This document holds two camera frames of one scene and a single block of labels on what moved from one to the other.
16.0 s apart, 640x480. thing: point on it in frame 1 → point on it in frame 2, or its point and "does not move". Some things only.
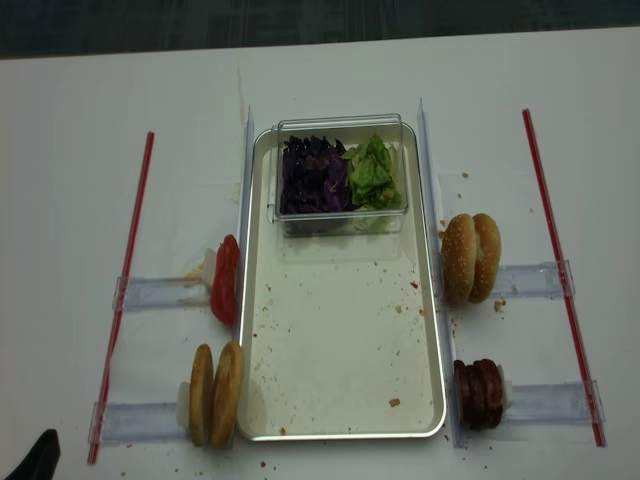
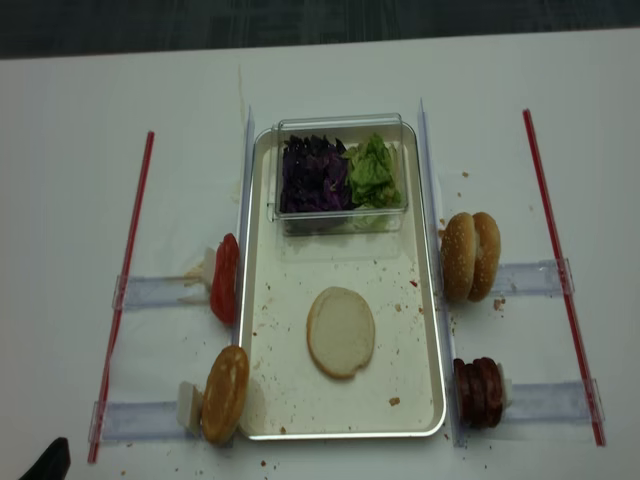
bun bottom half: x=227 y=395 → x=340 y=332
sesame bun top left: x=459 y=258 does not move
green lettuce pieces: x=372 y=174 does not move
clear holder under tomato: x=178 y=292 does not move
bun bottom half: x=201 y=397 → x=225 y=394
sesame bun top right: x=488 y=258 does not move
